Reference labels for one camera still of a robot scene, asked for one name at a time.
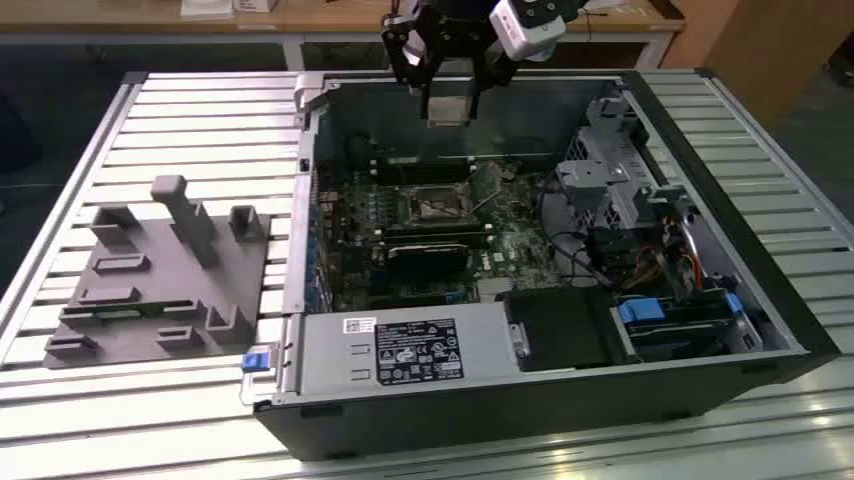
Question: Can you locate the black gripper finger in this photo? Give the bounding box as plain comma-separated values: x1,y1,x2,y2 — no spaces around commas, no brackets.
464,42,517,121
382,19,442,121

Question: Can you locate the silver square CPU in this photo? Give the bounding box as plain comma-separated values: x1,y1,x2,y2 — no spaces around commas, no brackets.
425,94,472,128

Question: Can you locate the CPU socket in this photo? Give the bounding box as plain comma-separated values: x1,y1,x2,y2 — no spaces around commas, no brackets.
404,183,478,224

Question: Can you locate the black drive bay cover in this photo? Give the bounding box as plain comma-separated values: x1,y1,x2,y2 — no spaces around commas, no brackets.
498,288,641,374

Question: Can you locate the black rear case fan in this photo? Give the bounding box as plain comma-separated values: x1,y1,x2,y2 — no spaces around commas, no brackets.
340,130,378,175

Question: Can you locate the metal drive cage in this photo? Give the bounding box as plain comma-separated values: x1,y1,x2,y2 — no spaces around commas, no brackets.
553,97,688,231

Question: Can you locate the green motherboard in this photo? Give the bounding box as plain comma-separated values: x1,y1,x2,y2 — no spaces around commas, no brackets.
312,158,574,311

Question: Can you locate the black graphics card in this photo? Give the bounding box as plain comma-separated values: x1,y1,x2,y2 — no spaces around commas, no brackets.
384,241,468,279

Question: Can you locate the white paper stack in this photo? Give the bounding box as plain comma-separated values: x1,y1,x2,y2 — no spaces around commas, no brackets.
178,0,236,22

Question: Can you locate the silver chipset heat sink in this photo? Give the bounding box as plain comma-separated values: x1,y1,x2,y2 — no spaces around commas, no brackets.
477,279,514,301

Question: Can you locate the wooden cabinet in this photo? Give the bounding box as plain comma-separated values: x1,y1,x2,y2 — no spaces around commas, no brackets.
659,0,854,132

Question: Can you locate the wooden desk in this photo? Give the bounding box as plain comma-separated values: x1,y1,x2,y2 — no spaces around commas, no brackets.
0,0,688,71

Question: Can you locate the hard disk in blue carrier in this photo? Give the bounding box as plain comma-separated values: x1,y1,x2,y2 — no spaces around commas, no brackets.
612,292,748,361

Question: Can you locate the silver power supply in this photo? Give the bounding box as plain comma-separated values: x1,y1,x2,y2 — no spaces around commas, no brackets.
282,302,528,396

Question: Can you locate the grey parts rack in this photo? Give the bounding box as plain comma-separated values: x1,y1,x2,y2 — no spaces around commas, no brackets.
39,174,273,370

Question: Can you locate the green RAM stick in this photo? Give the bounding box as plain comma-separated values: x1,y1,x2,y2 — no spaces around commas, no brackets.
89,305,168,319

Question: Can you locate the black PC case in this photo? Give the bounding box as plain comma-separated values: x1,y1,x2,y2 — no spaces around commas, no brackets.
249,68,843,462

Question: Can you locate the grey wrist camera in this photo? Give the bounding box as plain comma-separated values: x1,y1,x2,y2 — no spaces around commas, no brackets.
397,27,428,69

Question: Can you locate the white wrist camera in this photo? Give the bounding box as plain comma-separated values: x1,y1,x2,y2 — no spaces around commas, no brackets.
488,0,568,64

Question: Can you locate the silver case handle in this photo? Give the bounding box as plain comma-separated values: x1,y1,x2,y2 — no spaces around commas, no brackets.
292,72,334,110

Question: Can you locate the black power cable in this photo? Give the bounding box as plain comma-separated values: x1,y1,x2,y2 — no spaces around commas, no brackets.
542,227,619,291

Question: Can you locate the coloured wire bundle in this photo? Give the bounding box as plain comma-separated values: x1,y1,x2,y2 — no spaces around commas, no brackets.
625,239,708,292

